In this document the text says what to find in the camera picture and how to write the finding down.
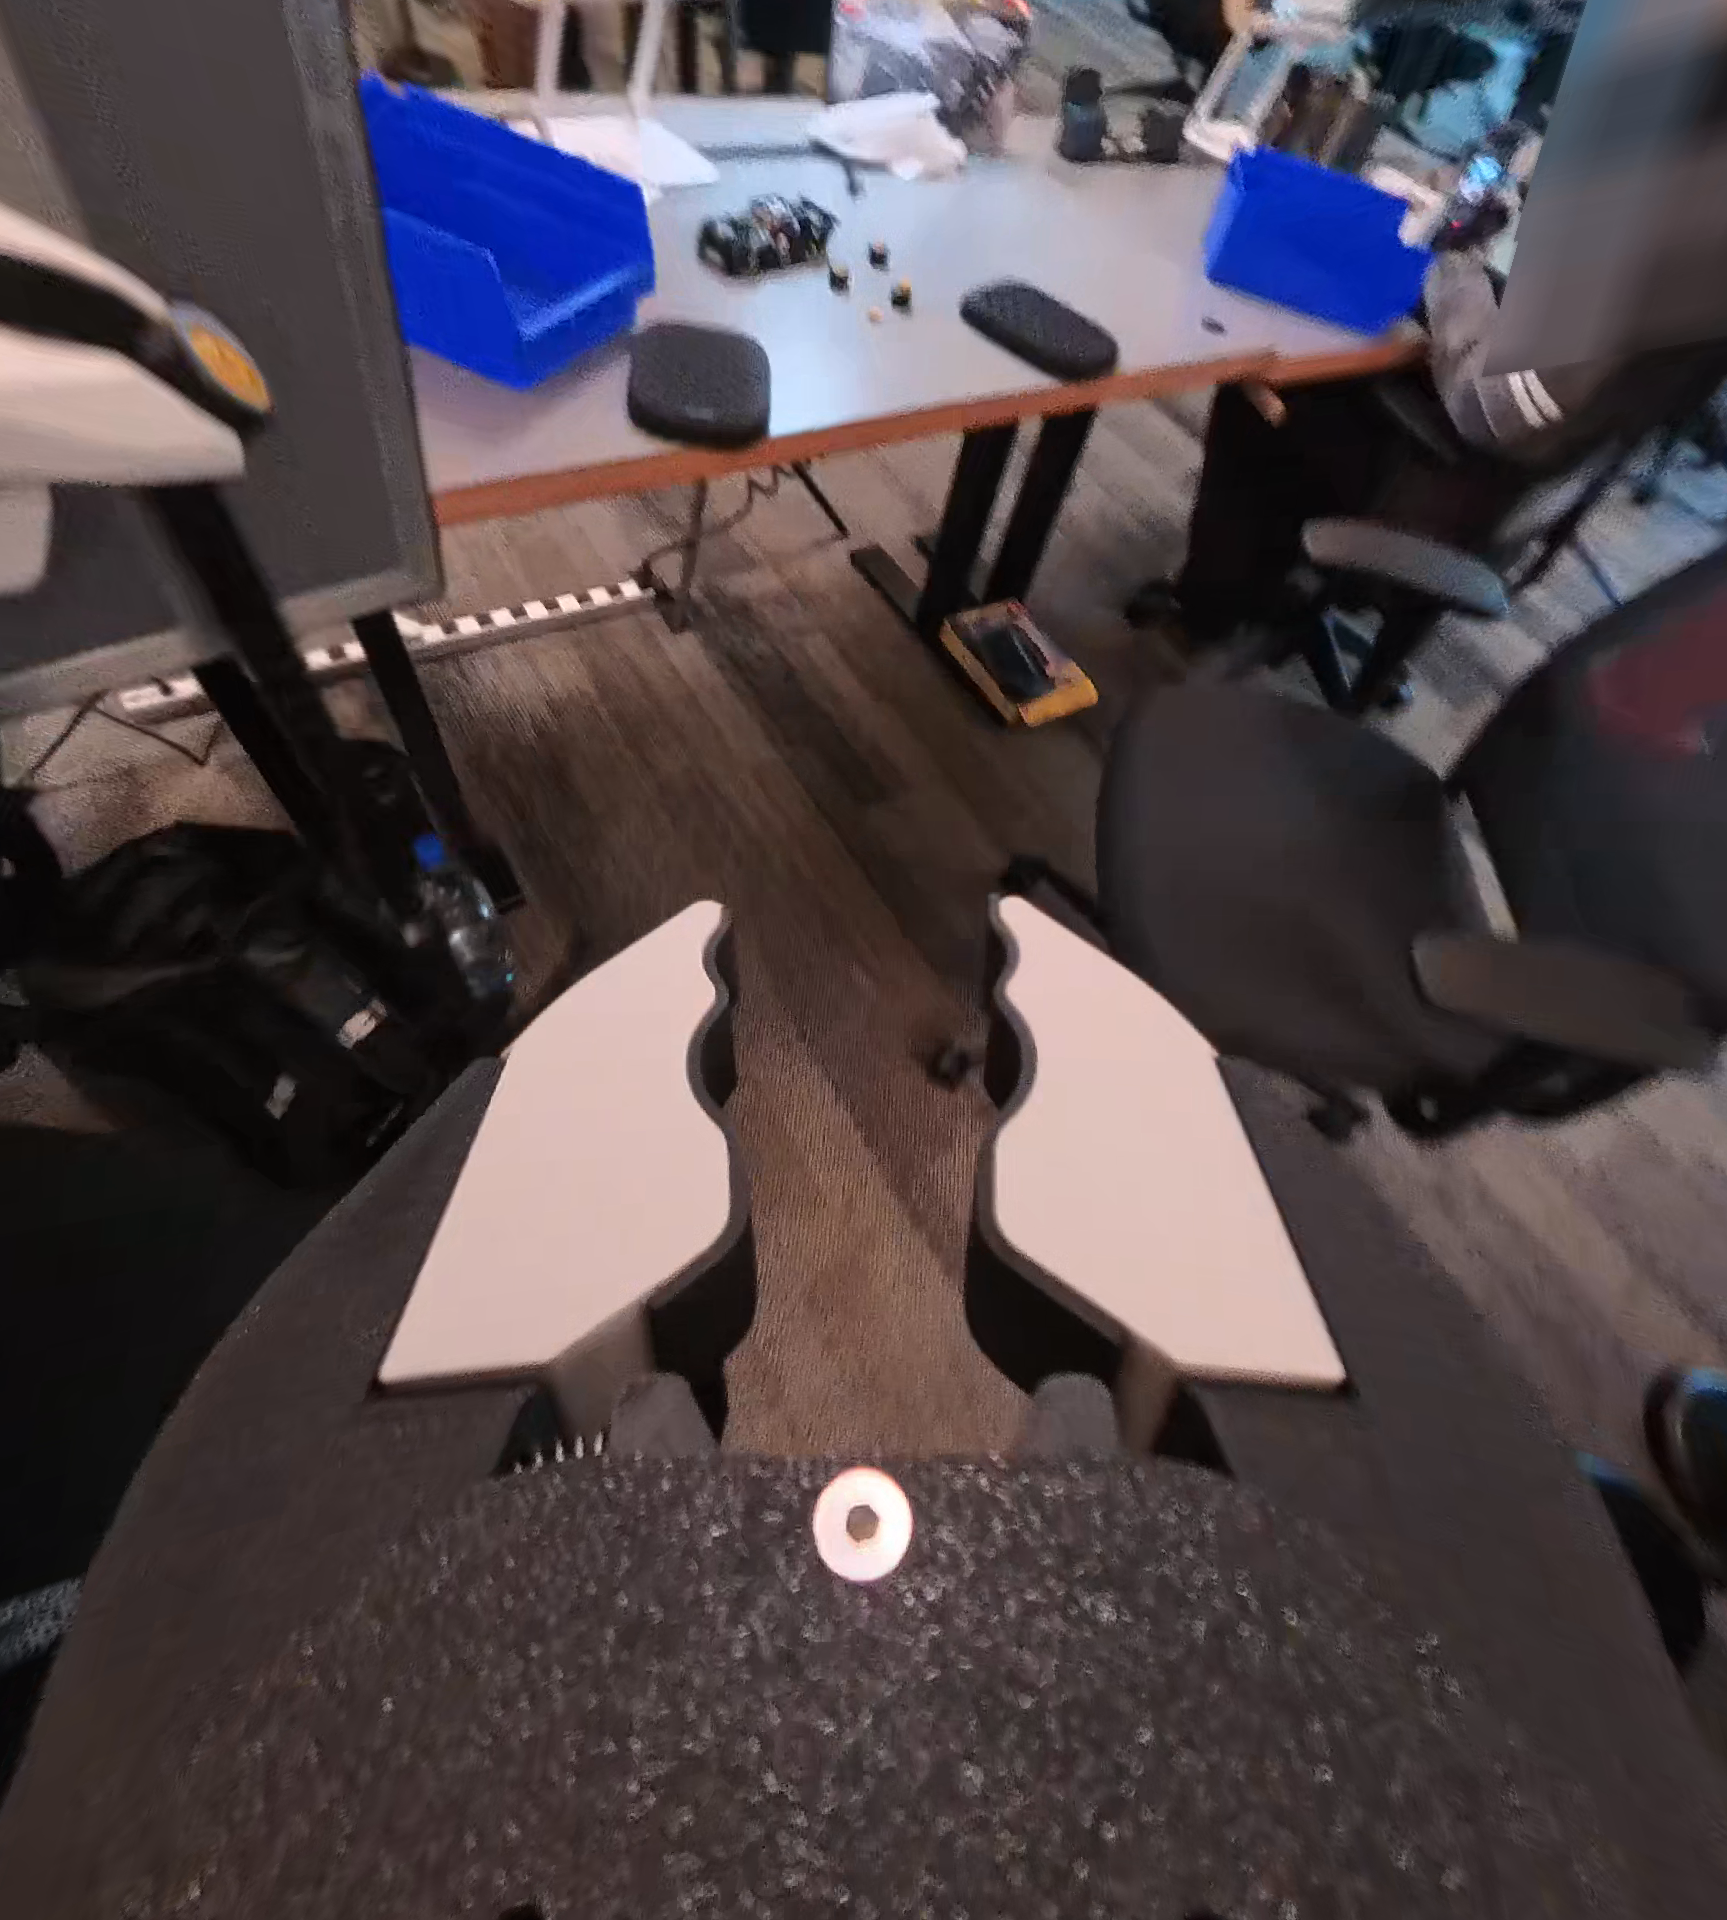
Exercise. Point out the dark panel light stand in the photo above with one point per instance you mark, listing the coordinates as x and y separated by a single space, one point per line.
204 180

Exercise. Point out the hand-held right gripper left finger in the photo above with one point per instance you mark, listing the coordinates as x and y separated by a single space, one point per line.
564 1186

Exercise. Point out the black backpack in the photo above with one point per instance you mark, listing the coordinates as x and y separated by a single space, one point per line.
204 960

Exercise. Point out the black jar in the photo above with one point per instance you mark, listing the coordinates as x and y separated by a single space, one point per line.
1083 114

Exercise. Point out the white power strip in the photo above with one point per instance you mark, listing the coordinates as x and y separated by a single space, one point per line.
414 636

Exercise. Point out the grey office chair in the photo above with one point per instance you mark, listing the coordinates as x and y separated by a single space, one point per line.
1283 870

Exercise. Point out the grey work table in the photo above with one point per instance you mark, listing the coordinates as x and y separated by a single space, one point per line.
1103 257

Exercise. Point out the yellow black device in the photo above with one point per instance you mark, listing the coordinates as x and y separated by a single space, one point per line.
1019 667

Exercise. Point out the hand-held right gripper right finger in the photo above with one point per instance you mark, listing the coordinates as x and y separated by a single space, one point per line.
1163 1186

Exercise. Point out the black lego car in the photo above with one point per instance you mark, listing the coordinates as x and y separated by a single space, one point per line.
767 234

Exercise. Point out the plastic water bottle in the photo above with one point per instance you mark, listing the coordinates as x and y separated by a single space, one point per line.
458 931

